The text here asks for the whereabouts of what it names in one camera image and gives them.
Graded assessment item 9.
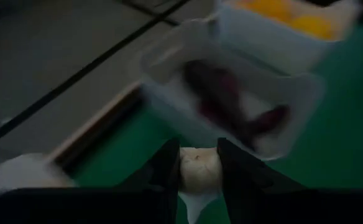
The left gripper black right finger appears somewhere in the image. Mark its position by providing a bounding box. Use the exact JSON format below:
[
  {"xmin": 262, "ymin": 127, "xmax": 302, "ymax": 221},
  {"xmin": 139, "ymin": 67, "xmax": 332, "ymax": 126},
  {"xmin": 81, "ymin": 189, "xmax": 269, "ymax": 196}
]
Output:
[{"xmin": 217, "ymin": 138, "xmax": 310, "ymax": 191}]

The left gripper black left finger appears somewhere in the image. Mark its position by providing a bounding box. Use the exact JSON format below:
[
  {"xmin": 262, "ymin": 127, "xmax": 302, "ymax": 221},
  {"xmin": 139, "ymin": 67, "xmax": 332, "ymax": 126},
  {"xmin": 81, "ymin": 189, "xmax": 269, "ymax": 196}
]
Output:
[{"xmin": 115, "ymin": 138, "xmax": 182, "ymax": 191}]

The white garlic bulb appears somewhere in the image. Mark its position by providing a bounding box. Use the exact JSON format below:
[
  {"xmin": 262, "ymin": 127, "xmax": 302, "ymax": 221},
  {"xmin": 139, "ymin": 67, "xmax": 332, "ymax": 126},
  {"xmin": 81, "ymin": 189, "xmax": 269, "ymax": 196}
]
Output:
[{"xmin": 178, "ymin": 146, "xmax": 223, "ymax": 224}]

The purple eggplant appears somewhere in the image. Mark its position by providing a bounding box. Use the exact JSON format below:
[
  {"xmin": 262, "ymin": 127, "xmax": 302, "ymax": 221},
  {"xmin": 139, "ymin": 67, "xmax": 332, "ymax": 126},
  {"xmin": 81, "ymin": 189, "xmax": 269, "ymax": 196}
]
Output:
[{"xmin": 183, "ymin": 58, "xmax": 241, "ymax": 131}]

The round orange fruit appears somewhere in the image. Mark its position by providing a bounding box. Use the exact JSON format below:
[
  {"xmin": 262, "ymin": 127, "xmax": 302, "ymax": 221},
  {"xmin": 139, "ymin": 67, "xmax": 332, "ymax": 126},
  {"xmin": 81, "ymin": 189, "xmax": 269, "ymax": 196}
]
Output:
[{"xmin": 288, "ymin": 14, "xmax": 336, "ymax": 40}]

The orange yellow produce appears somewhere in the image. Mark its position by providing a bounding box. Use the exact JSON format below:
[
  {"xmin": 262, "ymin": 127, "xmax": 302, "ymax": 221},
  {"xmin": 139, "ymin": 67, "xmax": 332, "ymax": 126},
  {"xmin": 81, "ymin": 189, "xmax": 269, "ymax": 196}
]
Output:
[{"xmin": 236, "ymin": 0, "xmax": 294, "ymax": 22}]

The reddish purple vegetable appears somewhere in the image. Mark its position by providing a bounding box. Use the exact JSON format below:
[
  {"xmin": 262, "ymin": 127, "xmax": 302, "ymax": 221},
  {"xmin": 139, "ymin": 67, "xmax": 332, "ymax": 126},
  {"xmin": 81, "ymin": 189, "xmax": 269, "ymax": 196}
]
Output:
[{"xmin": 243, "ymin": 105, "xmax": 292, "ymax": 139}]

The white plastic handled basket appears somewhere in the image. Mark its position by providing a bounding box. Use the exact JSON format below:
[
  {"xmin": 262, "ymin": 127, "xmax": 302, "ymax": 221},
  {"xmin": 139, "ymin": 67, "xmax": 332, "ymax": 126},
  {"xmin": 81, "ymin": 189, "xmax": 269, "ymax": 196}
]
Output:
[
  {"xmin": 0, "ymin": 152, "xmax": 75, "ymax": 203},
  {"xmin": 215, "ymin": 0, "xmax": 363, "ymax": 75},
  {"xmin": 139, "ymin": 18, "xmax": 325, "ymax": 161}
]

